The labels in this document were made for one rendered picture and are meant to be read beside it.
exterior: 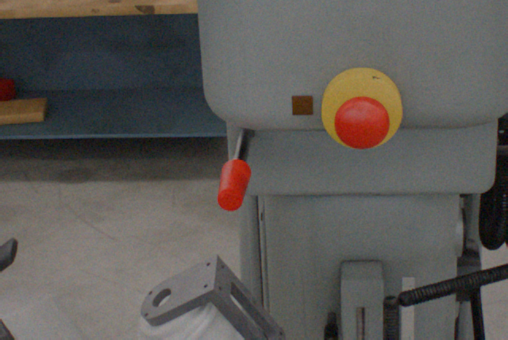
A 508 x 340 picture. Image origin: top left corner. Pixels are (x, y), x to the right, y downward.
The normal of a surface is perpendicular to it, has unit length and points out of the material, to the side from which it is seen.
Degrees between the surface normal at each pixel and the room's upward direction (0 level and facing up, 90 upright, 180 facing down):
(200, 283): 32
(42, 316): 58
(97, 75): 90
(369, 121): 87
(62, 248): 0
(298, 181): 90
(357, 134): 94
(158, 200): 0
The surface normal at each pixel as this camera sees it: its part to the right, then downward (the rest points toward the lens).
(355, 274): -0.05, -0.92
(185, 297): -0.56, -0.71
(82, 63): -0.09, 0.40
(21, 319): 0.80, -0.60
